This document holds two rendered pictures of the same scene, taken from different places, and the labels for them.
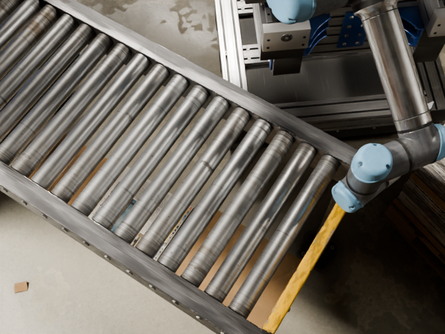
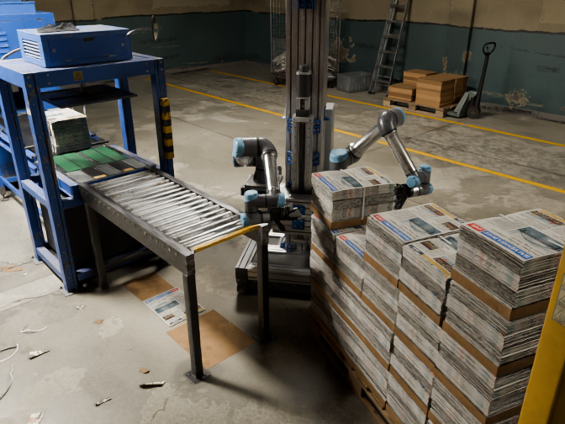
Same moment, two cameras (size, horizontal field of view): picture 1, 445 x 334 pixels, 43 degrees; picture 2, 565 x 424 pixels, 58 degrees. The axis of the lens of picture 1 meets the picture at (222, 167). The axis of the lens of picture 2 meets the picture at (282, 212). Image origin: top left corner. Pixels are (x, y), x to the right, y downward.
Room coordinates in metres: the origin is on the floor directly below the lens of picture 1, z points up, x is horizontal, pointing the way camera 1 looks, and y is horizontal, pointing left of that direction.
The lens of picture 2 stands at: (-1.96, -0.99, 2.07)
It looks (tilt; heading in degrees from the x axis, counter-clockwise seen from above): 25 degrees down; 12
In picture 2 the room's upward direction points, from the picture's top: straight up
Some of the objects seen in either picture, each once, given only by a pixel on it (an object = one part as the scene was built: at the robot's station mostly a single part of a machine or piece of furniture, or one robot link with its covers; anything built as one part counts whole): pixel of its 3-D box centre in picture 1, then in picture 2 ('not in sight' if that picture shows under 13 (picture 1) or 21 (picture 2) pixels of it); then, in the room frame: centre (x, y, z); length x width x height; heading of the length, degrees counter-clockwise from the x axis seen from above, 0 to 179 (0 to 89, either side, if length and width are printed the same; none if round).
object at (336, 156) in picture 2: not in sight; (339, 160); (1.22, -0.70, 0.98); 0.13 x 0.12 x 0.14; 154
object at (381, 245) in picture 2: not in sight; (415, 244); (0.22, -1.16, 0.95); 0.38 x 0.29 x 0.23; 125
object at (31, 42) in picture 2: not in sight; (76, 44); (1.34, 1.15, 1.65); 0.60 x 0.45 x 0.20; 144
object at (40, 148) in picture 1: (74, 108); (159, 202); (0.79, 0.38, 0.77); 0.47 x 0.05 x 0.05; 144
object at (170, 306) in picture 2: (134, 211); (173, 305); (0.77, 0.35, 0.00); 0.37 x 0.28 x 0.01; 54
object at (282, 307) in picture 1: (316, 250); (226, 237); (0.35, -0.20, 0.81); 0.43 x 0.03 x 0.02; 144
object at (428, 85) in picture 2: not in sight; (426, 91); (7.23, -1.60, 0.28); 1.20 x 0.83 x 0.57; 54
